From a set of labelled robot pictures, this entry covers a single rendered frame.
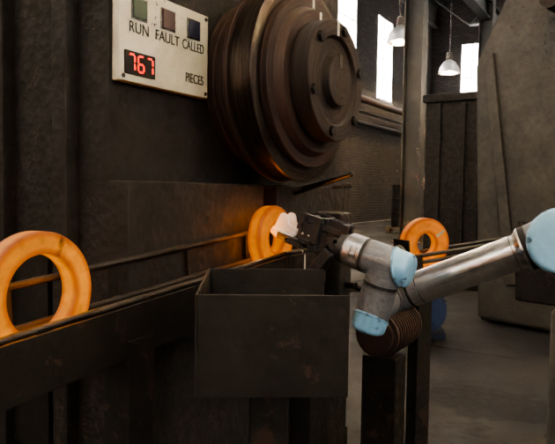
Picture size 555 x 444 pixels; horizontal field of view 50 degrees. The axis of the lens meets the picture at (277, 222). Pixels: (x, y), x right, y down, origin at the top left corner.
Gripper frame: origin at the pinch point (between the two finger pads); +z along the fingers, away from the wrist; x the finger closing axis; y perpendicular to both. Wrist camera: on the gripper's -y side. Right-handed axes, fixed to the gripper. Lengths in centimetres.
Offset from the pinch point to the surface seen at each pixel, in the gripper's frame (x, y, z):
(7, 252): 70, 2, -3
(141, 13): 34, 40, 19
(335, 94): -4.9, 34.1, -5.3
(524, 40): -279, 102, 20
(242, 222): 4.5, 0.5, 5.5
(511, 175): -280, 20, 3
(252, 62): 15.2, 36.1, 4.8
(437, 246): -57, -1, -24
